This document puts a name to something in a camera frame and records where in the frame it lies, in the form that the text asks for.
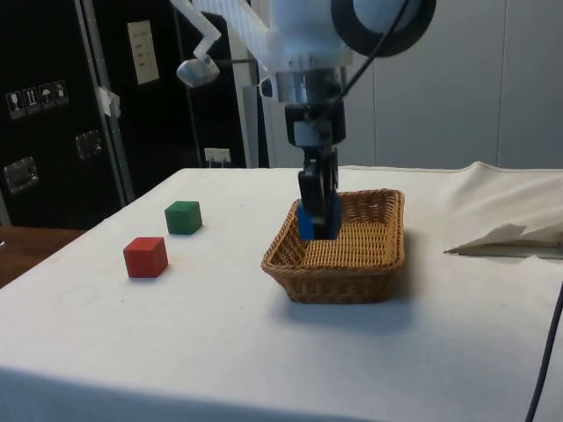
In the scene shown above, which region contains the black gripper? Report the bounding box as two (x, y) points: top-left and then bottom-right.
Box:
(283, 101), (347, 241)

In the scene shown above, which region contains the blue cube block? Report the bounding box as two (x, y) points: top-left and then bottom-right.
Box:
(296, 192), (341, 241)

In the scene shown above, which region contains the red cube block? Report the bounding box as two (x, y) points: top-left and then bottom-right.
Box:
(122, 236), (170, 280)

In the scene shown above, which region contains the wicker basket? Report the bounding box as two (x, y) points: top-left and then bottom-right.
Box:
(261, 188), (406, 306)

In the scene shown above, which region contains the green cube block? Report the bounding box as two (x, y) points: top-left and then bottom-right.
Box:
(164, 200), (204, 236)

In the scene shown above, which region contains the pale locker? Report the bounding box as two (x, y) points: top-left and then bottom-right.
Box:
(245, 0), (563, 171)

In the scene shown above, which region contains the black cabinet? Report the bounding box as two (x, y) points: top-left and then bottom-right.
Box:
(0, 0), (248, 230)

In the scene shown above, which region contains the white wall socket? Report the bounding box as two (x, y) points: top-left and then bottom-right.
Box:
(203, 148), (232, 169)

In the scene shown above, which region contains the black cable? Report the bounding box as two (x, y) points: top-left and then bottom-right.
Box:
(336, 0), (427, 105)
(524, 280), (563, 422)

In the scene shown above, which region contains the white bracket with silver knob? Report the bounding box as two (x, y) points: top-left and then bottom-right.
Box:
(169, 0), (221, 88)

